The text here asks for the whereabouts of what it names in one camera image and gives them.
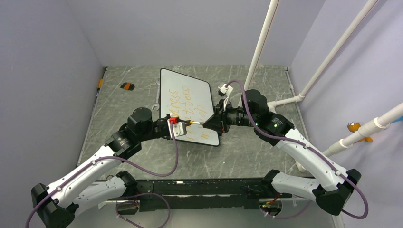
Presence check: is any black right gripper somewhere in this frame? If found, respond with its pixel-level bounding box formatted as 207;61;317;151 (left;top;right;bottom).
203;99;258;133

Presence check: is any white yellow marker pen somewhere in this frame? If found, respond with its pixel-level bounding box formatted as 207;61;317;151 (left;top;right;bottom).
190;121;204;125

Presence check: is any black framed whiteboard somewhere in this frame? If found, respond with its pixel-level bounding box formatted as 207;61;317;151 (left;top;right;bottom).
160;68;220;146

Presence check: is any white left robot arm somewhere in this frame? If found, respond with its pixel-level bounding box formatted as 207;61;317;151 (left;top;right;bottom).
25;107;186;228

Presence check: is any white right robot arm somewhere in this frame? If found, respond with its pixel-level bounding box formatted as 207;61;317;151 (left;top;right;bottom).
203;89;369;219

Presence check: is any silver open-end wrench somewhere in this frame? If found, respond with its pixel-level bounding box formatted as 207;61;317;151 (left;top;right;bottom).
152;78;160;111

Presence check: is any orange black hex key set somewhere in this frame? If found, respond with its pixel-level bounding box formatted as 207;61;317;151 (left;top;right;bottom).
120;82;135;91

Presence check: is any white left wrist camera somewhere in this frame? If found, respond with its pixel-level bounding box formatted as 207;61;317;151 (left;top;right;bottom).
167;117;187;138

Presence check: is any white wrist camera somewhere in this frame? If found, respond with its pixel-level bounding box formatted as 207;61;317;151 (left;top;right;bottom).
167;117;187;138
218;83;233;111

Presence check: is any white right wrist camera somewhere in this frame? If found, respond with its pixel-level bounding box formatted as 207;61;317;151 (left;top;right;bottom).
218;83;233;111

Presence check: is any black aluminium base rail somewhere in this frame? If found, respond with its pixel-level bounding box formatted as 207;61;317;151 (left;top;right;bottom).
112;178;299;212

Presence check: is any yellow handled tool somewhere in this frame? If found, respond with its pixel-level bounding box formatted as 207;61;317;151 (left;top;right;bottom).
97;78;103;91

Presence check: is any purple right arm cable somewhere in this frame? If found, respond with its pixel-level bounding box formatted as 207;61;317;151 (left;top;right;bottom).
225;79;369;220

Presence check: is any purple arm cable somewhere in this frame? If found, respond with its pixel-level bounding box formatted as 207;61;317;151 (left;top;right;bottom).
24;121;180;228
225;79;369;220

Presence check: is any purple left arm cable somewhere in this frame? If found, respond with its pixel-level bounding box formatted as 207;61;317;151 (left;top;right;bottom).
24;121;180;228

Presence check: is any white pvc pipe frame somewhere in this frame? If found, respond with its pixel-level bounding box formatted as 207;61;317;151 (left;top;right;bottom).
244;0;403;173

